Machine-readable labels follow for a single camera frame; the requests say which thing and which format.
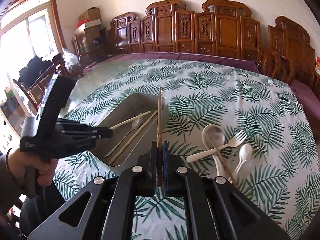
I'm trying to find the cream plastic spoon small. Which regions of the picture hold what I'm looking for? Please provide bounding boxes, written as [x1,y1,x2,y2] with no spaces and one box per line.
[232,144,253,177]

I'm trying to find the palm leaf tablecloth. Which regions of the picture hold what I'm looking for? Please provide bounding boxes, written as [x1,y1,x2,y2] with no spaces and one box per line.
[65,59,319,239]

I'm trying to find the cream plastic fork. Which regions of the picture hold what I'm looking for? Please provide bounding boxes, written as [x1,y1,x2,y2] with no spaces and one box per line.
[186,130,247,163]

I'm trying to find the cream plastic spoon large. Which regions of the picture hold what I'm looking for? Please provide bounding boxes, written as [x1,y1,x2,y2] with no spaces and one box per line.
[202,124,225,176]

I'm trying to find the stacked cardboard boxes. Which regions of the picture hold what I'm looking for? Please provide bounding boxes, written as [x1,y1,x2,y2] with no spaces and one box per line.
[74,7,101,47]

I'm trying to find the carved wooden armchair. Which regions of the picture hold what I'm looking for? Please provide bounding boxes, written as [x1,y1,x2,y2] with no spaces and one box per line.
[258,16,316,87]

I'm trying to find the window with wooden frame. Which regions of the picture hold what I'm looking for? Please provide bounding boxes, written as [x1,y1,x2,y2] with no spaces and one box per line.
[1,0,66,86]

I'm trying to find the light bamboo chopstick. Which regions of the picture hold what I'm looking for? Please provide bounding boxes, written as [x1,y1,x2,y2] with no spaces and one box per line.
[109,111,158,165]
[109,111,151,130]

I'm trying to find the white plastic bag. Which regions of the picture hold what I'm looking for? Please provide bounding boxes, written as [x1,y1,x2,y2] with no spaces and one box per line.
[62,48,80,74]

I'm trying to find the purple seat cushion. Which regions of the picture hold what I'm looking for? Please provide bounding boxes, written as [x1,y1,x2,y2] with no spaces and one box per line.
[290,79,320,120]

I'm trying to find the person's left hand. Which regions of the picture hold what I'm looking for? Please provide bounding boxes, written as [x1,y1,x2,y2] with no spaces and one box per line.
[7,149,58,187]

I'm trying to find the red paper box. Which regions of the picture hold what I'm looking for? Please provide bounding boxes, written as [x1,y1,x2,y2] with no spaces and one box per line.
[316,56,320,73]

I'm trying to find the dark brown wooden chopstick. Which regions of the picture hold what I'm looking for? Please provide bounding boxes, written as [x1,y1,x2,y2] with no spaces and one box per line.
[157,88,163,187]

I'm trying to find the metal spoon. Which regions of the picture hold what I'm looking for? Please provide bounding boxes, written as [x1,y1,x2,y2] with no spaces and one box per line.
[105,117,143,157]

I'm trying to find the carved wooden bench back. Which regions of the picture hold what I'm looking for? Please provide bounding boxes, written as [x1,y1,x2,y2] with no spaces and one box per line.
[107,0,261,62]

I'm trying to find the grey metal tray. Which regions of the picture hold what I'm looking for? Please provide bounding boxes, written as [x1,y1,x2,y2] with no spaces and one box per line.
[90,93,158,173]

